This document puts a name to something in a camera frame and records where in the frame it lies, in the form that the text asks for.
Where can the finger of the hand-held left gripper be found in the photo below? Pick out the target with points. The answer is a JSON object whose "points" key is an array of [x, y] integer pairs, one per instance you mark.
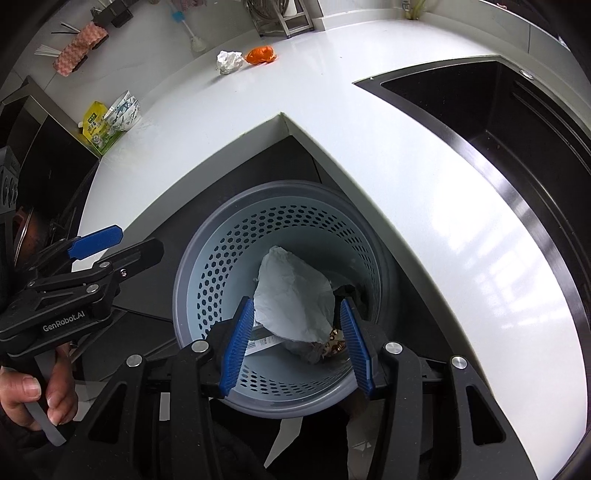
{"points": [[138, 256], [94, 242]]}

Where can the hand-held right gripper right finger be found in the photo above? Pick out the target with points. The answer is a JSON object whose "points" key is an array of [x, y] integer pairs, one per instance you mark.
{"points": [[355, 346]]}

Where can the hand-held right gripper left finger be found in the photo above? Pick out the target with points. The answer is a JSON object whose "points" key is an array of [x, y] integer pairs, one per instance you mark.
{"points": [[238, 350]]}

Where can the orange patterned snack packet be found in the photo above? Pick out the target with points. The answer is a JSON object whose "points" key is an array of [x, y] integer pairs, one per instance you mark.
{"points": [[336, 346]]}

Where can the white drink carton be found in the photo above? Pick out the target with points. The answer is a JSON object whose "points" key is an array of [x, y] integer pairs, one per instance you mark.
{"points": [[264, 344]]}

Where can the white paper sheet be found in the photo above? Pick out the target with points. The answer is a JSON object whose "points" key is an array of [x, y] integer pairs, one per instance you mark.
{"points": [[291, 295]]}

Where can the grey perforated waste basket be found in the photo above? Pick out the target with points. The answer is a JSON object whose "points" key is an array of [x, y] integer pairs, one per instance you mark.
{"points": [[217, 258]]}

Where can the person's left hand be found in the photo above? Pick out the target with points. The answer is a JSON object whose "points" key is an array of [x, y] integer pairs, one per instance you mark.
{"points": [[62, 392]]}

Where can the pot with glass lid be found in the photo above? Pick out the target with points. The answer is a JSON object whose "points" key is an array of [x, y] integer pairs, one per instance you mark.
{"points": [[30, 230]]}

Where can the black stove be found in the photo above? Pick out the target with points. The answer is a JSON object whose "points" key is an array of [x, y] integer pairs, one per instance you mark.
{"points": [[46, 152]]}

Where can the yellow green pouch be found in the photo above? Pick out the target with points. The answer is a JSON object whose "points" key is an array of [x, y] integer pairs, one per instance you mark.
{"points": [[94, 127]]}

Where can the patterned ceramic bowl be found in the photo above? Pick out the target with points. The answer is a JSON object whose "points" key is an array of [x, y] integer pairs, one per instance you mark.
{"points": [[124, 110]]}

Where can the pink wavy cloth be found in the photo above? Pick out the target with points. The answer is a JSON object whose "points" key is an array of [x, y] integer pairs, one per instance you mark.
{"points": [[94, 37], [69, 57]]}

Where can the white sticks bundle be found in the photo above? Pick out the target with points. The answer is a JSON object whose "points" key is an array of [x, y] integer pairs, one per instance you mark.
{"points": [[46, 50]]}

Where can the crumpled white tissue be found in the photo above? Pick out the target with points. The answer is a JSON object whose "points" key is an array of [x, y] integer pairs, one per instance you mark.
{"points": [[229, 62]]}

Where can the orange peel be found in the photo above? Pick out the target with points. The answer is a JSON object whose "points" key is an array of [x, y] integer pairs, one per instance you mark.
{"points": [[261, 55]]}

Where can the blue bottle brush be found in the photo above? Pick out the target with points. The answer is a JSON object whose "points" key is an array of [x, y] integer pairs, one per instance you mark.
{"points": [[179, 17]]}

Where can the pink hanging towel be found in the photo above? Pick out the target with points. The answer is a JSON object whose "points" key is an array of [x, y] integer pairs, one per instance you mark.
{"points": [[191, 3]]}

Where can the black kitchen sink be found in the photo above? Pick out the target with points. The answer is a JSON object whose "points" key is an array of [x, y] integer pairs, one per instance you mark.
{"points": [[531, 138]]}

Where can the steel dish rack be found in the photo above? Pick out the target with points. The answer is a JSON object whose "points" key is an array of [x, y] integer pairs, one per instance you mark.
{"points": [[281, 16]]}

